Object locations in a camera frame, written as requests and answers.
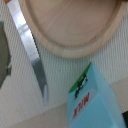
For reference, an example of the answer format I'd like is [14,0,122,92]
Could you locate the grey green gripper finger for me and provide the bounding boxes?
[0,21,12,88]

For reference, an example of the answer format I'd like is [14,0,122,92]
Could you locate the tan round plate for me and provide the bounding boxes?
[19,0,128,59]

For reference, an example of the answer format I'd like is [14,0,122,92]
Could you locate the light blue carton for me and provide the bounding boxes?
[67,63,127,128]

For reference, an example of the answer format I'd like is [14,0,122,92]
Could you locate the beige woven placemat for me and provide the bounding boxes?
[0,0,128,128]

